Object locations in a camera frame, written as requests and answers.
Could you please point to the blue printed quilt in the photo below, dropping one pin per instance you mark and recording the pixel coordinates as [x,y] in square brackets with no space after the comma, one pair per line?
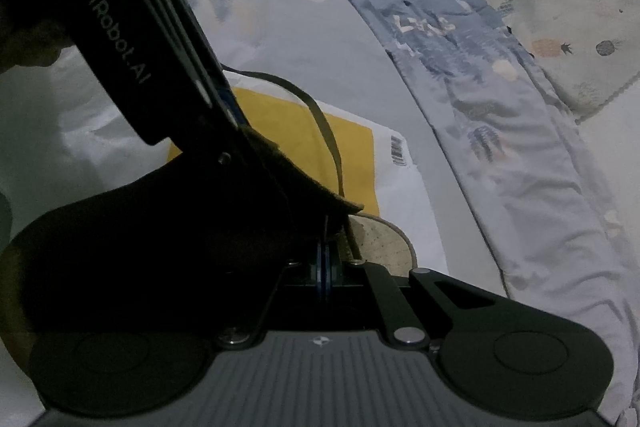
[500,117]

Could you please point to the white and yellow plastic bag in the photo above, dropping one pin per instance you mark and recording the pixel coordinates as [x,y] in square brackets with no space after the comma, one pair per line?
[270,117]

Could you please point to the pineapple print curtain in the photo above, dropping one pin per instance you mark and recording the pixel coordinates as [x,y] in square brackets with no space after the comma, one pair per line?
[575,7]

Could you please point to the beige suede shoe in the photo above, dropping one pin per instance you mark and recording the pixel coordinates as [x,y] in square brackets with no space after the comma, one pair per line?
[150,232]

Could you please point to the brown shoelace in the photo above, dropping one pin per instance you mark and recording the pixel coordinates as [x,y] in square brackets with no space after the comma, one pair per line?
[327,137]

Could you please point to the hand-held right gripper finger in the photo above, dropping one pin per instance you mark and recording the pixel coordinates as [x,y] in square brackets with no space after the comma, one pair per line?
[331,272]
[320,272]

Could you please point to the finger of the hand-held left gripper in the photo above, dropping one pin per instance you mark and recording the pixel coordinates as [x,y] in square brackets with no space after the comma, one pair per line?
[222,122]

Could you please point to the person's left hand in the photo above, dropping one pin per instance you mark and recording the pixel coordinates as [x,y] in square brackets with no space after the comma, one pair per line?
[30,47]

